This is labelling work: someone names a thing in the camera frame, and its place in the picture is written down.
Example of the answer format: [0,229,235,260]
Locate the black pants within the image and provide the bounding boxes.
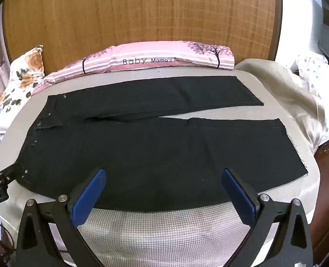
[16,75,309,213]

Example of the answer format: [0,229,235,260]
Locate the white spotted quilt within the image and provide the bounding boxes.
[285,53,329,145]

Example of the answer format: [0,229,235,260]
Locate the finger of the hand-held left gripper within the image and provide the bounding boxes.
[0,163,26,193]

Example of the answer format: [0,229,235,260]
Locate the floral pillow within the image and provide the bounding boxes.
[0,45,46,135]

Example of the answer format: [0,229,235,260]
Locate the wooden headboard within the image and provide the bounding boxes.
[2,0,283,73]

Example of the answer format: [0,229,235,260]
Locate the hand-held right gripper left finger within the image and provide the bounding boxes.
[16,168,107,267]

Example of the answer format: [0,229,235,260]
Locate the beige satin blanket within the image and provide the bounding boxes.
[235,58,329,156]

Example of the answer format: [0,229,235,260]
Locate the black cable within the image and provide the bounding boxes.
[0,217,19,255]

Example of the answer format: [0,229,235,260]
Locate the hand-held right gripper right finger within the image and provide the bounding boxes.
[221,168,313,267]

